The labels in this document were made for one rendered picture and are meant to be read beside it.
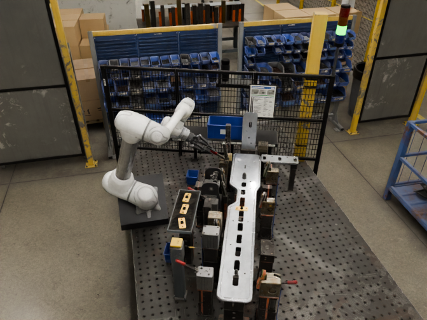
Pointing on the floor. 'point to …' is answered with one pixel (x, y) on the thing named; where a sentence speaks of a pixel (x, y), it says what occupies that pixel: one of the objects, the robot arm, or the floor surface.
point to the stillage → (408, 193)
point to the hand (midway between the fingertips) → (210, 150)
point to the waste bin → (355, 86)
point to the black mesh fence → (213, 103)
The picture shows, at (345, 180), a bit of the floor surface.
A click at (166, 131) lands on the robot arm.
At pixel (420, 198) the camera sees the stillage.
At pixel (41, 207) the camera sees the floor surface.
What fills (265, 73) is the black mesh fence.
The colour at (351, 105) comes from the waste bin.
